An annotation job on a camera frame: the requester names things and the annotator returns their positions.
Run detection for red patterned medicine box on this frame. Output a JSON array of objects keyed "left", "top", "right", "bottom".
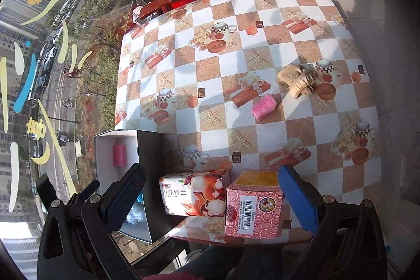
[{"left": 225, "top": 169, "right": 284, "bottom": 239}]

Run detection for beige plush toy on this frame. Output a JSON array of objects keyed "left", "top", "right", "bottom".
[{"left": 276, "top": 63, "right": 318, "bottom": 99}]

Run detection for pink plush cylinder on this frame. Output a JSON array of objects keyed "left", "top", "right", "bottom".
[{"left": 112, "top": 141, "right": 128, "bottom": 166}]

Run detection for pink sponge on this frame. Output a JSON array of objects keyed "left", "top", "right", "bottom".
[{"left": 251, "top": 94, "right": 277, "bottom": 122}]

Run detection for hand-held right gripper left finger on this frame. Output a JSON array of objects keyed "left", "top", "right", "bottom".
[{"left": 36, "top": 163, "right": 146, "bottom": 280}]

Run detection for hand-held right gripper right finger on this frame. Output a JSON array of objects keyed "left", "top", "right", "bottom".
[{"left": 277, "top": 165, "right": 388, "bottom": 280}]

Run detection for window sticker strokes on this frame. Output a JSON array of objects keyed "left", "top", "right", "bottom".
[{"left": 0, "top": 0, "right": 94, "bottom": 215}]

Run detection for black and white box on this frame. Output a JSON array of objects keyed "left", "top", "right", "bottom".
[{"left": 93, "top": 129, "right": 165, "bottom": 243}]

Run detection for checkered printed tablecloth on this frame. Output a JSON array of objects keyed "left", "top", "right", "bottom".
[{"left": 114, "top": 0, "right": 381, "bottom": 246}]

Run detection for light blue fluffy toy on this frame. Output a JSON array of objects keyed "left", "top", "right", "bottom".
[{"left": 126, "top": 195, "right": 148, "bottom": 226}]

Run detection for floral tissue box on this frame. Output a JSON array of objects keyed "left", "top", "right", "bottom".
[{"left": 158, "top": 168, "right": 230, "bottom": 218}]

